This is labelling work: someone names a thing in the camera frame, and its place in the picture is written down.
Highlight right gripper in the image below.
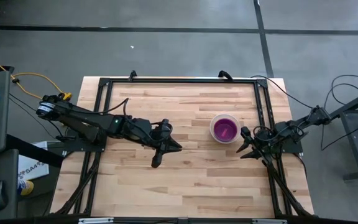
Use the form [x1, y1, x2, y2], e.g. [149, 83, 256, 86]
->
[236, 133, 272, 160]

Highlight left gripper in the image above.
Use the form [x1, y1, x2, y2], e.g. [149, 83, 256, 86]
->
[134, 118, 183, 169]

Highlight purple translucent bowl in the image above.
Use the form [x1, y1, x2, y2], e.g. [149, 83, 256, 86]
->
[213, 118, 239, 142]

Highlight white bowl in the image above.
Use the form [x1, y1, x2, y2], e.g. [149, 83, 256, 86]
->
[209, 113, 242, 144]

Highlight black metal side table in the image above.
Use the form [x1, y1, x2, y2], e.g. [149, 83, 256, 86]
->
[324, 86, 358, 181]

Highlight black diagonal beam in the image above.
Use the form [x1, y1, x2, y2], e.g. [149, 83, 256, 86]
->
[6, 133, 65, 169]

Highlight white printed box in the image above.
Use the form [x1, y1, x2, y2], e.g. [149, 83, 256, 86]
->
[17, 141, 58, 181]

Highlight yellow blue white packet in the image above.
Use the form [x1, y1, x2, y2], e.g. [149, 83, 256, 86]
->
[17, 179, 35, 197]

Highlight dark grey desk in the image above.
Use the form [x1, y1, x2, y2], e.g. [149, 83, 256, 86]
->
[0, 148, 20, 221]

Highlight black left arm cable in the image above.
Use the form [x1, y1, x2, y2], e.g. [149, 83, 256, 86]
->
[103, 97, 171, 146]

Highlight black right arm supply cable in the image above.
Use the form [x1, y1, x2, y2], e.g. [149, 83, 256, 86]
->
[250, 75, 314, 110]

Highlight black aluminium table frame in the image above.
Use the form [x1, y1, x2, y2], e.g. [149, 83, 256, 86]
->
[50, 77, 315, 224]

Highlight silver frame bracket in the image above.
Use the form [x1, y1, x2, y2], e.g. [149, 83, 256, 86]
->
[78, 217, 114, 224]
[252, 218, 288, 224]

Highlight black floor cable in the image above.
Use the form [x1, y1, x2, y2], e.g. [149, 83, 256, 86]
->
[320, 119, 358, 152]
[9, 98, 58, 141]
[323, 73, 358, 106]

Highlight yellow extension cord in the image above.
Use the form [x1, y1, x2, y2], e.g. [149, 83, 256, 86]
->
[0, 52, 43, 100]
[11, 72, 73, 101]

